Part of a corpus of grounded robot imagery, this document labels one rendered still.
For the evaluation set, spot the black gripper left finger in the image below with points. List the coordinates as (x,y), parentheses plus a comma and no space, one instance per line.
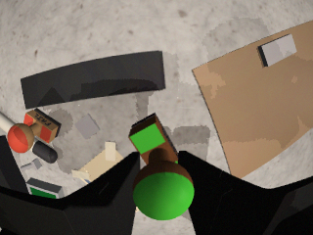
(103,207)

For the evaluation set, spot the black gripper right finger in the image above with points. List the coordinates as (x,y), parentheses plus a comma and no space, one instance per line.
(226,205)

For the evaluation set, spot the beige taped card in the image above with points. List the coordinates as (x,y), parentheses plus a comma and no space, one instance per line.
(99,165)

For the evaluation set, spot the red-handled rubber stamp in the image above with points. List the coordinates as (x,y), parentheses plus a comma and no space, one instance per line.
(21,135)

